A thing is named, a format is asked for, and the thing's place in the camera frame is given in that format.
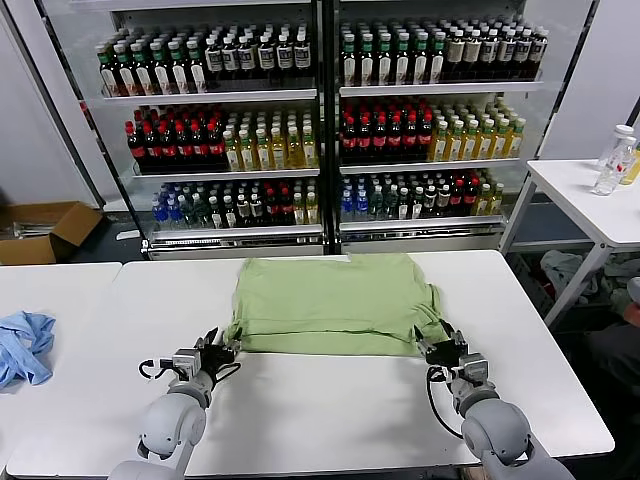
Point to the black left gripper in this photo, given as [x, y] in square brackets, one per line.
[215, 360]

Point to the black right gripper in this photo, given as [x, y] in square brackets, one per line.
[445, 356]

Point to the light green t-shirt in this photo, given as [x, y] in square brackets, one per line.
[330, 300]

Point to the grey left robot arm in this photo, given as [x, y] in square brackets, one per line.
[170, 420]

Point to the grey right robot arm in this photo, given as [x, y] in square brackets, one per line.
[500, 435]

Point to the person in dark clothes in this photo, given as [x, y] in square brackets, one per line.
[620, 360]

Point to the person's bare hand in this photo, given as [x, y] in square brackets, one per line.
[635, 310]

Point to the white drinks shelf unit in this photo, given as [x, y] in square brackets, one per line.
[426, 240]
[226, 245]

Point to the black plastic crate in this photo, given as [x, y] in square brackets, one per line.
[532, 282]

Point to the white shelf board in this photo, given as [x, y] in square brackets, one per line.
[211, 95]
[431, 166]
[226, 175]
[421, 225]
[236, 231]
[441, 89]

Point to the dark bottle white cap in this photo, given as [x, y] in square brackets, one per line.
[244, 213]
[417, 205]
[403, 206]
[444, 204]
[431, 204]
[217, 215]
[257, 213]
[231, 214]

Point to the clear green tinted bottle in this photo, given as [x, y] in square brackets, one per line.
[189, 215]
[376, 207]
[390, 207]

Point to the blue water bottle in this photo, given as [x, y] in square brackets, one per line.
[347, 208]
[161, 214]
[175, 214]
[362, 208]

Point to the cola bottle red cap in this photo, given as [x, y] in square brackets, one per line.
[136, 150]
[365, 141]
[411, 141]
[285, 210]
[380, 141]
[201, 149]
[457, 200]
[471, 200]
[217, 149]
[185, 149]
[271, 210]
[426, 140]
[169, 150]
[349, 141]
[152, 150]
[396, 141]

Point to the white floor scrap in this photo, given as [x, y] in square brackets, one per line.
[128, 235]

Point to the yellow tea bottle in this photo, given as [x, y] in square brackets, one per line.
[295, 150]
[263, 152]
[279, 151]
[248, 153]
[498, 201]
[313, 211]
[300, 212]
[441, 144]
[471, 143]
[233, 154]
[517, 141]
[501, 142]
[311, 150]
[484, 202]
[486, 142]
[456, 144]

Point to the grey green cloth pile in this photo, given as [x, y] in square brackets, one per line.
[617, 292]

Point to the white side table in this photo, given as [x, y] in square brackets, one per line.
[565, 200]

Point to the open cardboard box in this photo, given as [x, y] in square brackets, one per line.
[75, 220]

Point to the crumpled light blue shirt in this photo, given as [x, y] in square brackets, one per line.
[25, 350]

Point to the grey round handheld device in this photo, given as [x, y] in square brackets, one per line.
[635, 289]

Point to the grey metal brackets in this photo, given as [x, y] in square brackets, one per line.
[30, 231]

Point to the clear bottle white cap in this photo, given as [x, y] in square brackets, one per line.
[611, 172]

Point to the yellow juice bottle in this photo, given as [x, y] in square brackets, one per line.
[635, 170]

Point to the dark bottle green cap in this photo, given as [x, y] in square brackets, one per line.
[385, 62]
[437, 61]
[126, 74]
[161, 72]
[367, 62]
[109, 75]
[197, 70]
[349, 62]
[420, 61]
[143, 73]
[179, 71]
[402, 62]

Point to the dark bottle white blue label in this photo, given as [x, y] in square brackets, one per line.
[247, 59]
[302, 56]
[506, 55]
[266, 58]
[214, 61]
[230, 60]
[284, 57]
[539, 54]
[489, 55]
[523, 55]

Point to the dark bottle beige label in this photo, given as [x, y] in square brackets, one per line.
[454, 56]
[472, 56]

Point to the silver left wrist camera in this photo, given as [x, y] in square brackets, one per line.
[185, 362]

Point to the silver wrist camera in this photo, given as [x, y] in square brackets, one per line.
[472, 372]
[185, 362]

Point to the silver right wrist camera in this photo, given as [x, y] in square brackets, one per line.
[472, 372]

